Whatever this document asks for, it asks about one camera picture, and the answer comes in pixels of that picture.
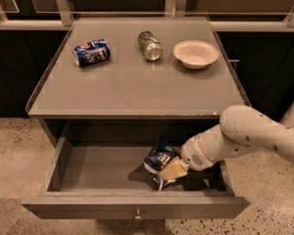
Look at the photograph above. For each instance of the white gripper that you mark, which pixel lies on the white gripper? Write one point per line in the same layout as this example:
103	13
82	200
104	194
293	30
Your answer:
192	154

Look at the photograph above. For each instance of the blue chip bag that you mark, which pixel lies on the blue chip bag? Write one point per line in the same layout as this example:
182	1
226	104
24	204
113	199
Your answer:
155	162

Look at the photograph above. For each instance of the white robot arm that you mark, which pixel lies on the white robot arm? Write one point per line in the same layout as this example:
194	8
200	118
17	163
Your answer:
241	129

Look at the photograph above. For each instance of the round metal drawer knob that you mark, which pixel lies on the round metal drawer knob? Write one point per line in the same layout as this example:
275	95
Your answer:
137	215

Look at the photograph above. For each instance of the open grey top drawer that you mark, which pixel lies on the open grey top drawer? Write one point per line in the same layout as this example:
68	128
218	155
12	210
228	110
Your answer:
109	181

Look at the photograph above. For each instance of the grey drawer cabinet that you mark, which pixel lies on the grey drawer cabinet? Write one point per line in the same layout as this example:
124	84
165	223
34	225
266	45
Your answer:
127	86

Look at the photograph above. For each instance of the white paper bowl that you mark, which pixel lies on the white paper bowl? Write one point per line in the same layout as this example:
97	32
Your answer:
195	54

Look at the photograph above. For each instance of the blue Pepsi soda can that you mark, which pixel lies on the blue Pepsi soda can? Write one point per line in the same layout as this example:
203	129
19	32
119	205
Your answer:
90	53

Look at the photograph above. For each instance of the metal railing with glass panels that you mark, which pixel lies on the metal railing with glass panels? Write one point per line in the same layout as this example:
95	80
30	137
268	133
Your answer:
224	15

